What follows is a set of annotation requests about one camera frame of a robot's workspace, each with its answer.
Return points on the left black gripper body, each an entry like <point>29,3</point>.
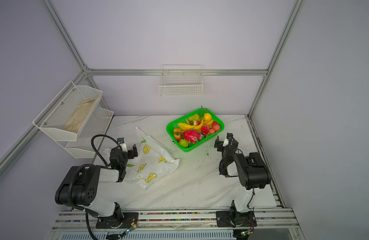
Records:
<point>129,151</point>

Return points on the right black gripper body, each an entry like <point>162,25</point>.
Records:
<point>222,145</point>

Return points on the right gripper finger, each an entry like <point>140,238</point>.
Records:
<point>218,143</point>
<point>230,137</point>

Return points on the white plastic bag lemon print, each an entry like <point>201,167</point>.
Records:
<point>152,163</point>

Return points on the fake pink dragon fruit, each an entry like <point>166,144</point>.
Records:
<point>192,136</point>

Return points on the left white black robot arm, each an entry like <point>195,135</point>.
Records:
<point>78,190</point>

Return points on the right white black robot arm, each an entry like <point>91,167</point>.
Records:
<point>253,175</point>

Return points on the fake yellow banana bunch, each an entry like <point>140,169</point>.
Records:
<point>185,126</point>

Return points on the fake green starfruit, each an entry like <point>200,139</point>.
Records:
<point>195,117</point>

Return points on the fake green apple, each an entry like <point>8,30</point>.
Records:
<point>183,143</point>

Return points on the fake orange persimmon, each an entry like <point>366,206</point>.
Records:
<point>177,130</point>

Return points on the lower white mesh shelf bin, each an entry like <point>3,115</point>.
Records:
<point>97,124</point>

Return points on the white mesh shelf bin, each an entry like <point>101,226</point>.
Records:
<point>97,124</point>
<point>52,119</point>

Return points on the green plastic fruit basket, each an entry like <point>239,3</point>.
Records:
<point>184,119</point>

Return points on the beige cloth in bin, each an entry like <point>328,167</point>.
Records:
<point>75,122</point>

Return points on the upper white mesh shelf bin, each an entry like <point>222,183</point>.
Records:
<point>52,119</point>

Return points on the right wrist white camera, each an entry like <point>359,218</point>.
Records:
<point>226,142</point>

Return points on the wrist white camera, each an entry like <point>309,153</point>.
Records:
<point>226,142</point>
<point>121,144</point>

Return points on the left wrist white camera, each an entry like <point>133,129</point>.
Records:
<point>121,144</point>

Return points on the white wire wall basket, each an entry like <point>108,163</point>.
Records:
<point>181,80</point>

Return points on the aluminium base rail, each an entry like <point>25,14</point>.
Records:
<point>268,224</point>

